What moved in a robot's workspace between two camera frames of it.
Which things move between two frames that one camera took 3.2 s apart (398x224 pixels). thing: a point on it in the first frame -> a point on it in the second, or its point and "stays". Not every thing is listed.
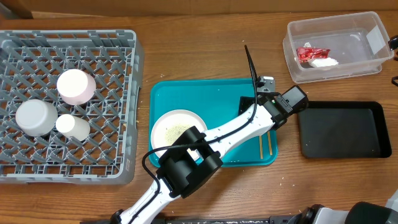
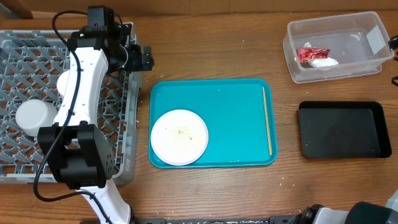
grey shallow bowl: [36, 117] stays
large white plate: [171, 126] stays
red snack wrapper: [306, 54] stays
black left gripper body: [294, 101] -> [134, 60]
